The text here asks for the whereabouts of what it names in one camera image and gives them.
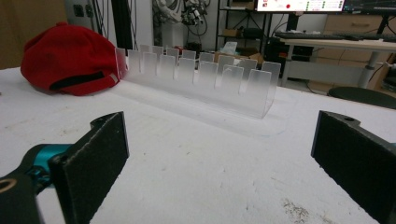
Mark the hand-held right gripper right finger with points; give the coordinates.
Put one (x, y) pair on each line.
(358, 155)

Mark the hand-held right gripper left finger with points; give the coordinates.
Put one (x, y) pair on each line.
(90, 161)

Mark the red baseball cap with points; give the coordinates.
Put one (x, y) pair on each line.
(67, 57)

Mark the clear acrylic slotted rack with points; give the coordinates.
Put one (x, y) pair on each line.
(202, 79)

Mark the black office chair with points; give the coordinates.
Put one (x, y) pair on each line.
(362, 95)

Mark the light wooden desk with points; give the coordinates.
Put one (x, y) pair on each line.
(339, 45)

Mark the black keyboard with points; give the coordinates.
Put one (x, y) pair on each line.
(306, 35)

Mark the black metal stand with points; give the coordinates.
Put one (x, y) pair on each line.
(121, 23)

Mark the cardboard box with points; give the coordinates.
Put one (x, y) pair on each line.
(249, 56)

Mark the computer monitor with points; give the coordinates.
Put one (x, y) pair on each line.
(300, 5)

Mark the black metal shelf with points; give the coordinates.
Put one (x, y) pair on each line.
(241, 28)

